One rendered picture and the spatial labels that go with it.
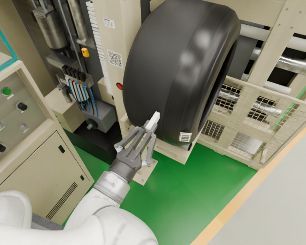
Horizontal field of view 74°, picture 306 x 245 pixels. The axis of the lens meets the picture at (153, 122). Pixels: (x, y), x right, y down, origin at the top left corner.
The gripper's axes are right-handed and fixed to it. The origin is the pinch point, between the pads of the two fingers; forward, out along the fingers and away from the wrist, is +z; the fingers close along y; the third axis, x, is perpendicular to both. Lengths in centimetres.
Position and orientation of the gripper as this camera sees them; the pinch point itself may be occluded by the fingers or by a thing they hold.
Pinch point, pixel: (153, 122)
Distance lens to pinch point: 66.8
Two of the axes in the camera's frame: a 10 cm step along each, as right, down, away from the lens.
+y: -8.7, -3.9, 3.0
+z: 4.9, -7.7, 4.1
